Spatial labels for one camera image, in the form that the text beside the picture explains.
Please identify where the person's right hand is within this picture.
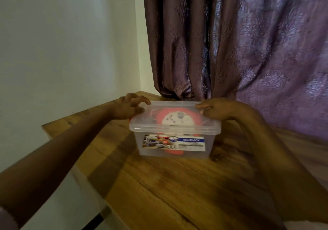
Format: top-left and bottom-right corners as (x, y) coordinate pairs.
(195, 97), (245, 122)

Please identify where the person's left hand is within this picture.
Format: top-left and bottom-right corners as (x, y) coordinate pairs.
(109, 93), (152, 121)

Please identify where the clear plastic lid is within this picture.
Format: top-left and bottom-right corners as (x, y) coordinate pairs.
(129, 101), (222, 135)

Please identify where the orange extension cord reel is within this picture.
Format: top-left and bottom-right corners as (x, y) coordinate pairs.
(153, 107), (204, 157)

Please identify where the clear plastic box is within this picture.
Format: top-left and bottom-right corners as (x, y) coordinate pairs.
(129, 101), (222, 159)

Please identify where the person's right forearm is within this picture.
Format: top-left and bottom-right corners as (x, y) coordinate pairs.
(234, 104), (328, 224)

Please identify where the person's left forearm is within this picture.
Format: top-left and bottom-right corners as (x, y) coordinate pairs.
(0, 103), (116, 228)

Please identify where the person's white right sleeve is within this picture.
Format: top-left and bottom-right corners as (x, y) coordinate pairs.
(284, 220), (328, 230)

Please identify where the person's white sleeve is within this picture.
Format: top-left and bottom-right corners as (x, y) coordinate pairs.
(0, 206), (19, 230)
(284, 220), (328, 230)

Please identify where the person's white left sleeve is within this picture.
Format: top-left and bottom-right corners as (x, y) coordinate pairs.
(0, 206), (19, 230)

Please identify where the purple patterned curtain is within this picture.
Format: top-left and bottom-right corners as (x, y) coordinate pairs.
(142, 0), (328, 141)

